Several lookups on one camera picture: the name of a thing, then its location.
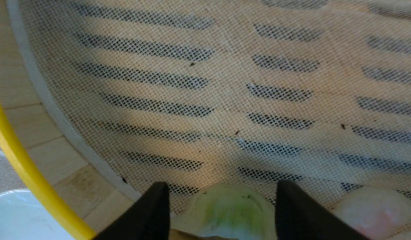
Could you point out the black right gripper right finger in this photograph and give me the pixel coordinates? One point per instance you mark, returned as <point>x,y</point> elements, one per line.
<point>299,217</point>

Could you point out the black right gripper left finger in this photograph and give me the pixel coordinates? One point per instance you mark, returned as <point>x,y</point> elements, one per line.
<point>147,219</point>

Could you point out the pale green steamed dumpling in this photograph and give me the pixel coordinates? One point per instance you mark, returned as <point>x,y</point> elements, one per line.
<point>227,211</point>

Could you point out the white square plate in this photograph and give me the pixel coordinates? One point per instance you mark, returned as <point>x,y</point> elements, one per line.
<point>23,217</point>

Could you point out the yellow rimmed bamboo steamer basket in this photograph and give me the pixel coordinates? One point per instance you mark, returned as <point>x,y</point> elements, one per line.
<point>42,150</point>

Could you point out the pinkish white dumpling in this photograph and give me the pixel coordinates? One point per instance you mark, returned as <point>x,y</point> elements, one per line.
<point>374,212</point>

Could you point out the white mesh steamer liner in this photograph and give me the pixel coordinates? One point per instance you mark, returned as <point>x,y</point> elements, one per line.
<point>225,83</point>

